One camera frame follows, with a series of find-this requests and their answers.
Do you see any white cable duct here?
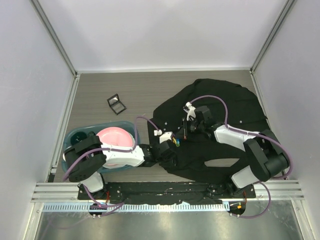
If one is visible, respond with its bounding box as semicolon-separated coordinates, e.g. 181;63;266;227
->
42;201;230;213

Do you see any black folding mirror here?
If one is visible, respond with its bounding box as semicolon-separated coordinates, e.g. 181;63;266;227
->
107;93;127;115

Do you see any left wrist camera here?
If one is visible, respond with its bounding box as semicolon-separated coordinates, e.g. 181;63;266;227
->
153;129;174;144

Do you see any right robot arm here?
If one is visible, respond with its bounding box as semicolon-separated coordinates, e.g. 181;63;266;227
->
183;102;291;198

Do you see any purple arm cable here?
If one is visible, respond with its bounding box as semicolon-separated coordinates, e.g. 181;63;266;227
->
188;94;293;220
62;116;161;216

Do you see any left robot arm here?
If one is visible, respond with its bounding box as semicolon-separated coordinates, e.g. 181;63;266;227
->
63;132;180;200

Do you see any rainbow flower brooch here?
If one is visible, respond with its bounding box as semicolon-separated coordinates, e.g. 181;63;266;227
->
172;137;180;147

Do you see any dark green mug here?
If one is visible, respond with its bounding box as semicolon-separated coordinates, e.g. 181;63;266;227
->
70;131;96;146

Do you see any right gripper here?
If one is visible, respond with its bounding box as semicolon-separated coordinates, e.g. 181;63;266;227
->
175;117;205;139

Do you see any pink plate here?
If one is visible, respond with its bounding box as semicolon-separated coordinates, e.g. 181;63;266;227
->
96;127;135;147

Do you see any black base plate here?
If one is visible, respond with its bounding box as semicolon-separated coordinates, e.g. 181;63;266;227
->
91;181;256;205

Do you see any black button shirt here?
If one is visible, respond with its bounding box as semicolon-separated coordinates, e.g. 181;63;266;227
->
147;78;270;187

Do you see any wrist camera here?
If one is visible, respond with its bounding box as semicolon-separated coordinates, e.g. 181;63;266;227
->
153;129;174;144
183;102;196;121

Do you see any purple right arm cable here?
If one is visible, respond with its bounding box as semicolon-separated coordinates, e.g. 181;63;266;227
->
188;94;293;220

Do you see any blue plastic bin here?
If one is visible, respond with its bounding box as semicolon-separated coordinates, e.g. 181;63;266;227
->
62;121;140;172

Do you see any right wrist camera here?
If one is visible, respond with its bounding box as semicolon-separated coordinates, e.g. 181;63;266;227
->
183;102;196;121

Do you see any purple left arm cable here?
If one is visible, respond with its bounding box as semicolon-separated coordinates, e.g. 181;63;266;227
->
62;116;161;216

